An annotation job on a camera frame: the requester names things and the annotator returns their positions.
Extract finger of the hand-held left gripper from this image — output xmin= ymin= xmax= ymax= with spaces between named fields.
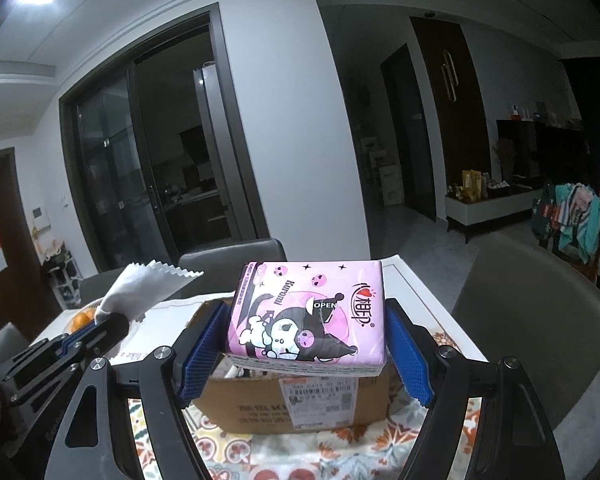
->
xmin=7 ymin=313 xmax=131 ymax=406
xmin=0 ymin=323 xmax=99 ymax=379

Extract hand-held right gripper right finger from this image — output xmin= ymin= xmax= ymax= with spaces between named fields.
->
xmin=383 ymin=298 xmax=566 ymax=480

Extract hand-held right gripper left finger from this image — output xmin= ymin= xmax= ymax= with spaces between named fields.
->
xmin=45 ymin=302 xmax=234 ymax=480

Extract white zigzag-edged cloth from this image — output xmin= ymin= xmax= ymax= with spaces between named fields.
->
xmin=93 ymin=259 xmax=204 ymax=326

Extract brown cardboard box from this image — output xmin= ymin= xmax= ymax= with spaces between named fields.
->
xmin=181 ymin=296 xmax=406 ymax=435

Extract pink cartoon tissue pack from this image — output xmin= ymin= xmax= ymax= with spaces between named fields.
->
xmin=224 ymin=260 xmax=390 ymax=378

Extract white plastic fruit basket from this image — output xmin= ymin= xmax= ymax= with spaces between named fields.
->
xmin=62 ymin=298 xmax=106 ymax=337

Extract grey chair back left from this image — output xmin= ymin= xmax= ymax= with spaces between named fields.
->
xmin=78 ymin=267 xmax=133 ymax=307

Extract small white storage shelf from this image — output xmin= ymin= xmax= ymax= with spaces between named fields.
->
xmin=41 ymin=241 xmax=84 ymax=311

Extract grey dining chair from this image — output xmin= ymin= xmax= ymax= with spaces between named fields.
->
xmin=450 ymin=244 xmax=600 ymax=432
xmin=0 ymin=322 xmax=32 ymax=368

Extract grey chair back middle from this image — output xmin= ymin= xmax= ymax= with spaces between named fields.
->
xmin=177 ymin=238 xmax=287 ymax=302

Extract floral patterned tablecloth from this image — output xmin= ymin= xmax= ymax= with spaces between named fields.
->
xmin=100 ymin=254 xmax=487 ymax=480

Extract brown wooden door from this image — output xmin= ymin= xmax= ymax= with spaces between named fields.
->
xmin=0 ymin=147 xmax=32 ymax=283

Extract white low console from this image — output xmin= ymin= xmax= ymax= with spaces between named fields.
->
xmin=444 ymin=181 xmax=547 ymax=245

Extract yellow bags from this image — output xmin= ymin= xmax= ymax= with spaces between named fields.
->
xmin=460 ymin=169 xmax=485 ymax=199

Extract dark glass sliding door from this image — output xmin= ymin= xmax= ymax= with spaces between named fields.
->
xmin=58 ymin=2 xmax=273 ymax=277

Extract stacked boxes in doorway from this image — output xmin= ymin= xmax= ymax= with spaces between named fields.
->
xmin=363 ymin=134 xmax=402 ymax=207

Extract clothes on drying rack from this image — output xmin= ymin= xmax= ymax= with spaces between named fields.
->
xmin=531 ymin=180 xmax=600 ymax=282

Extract brown cabinet with long handle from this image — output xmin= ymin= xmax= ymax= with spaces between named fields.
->
xmin=409 ymin=15 xmax=493 ymax=222

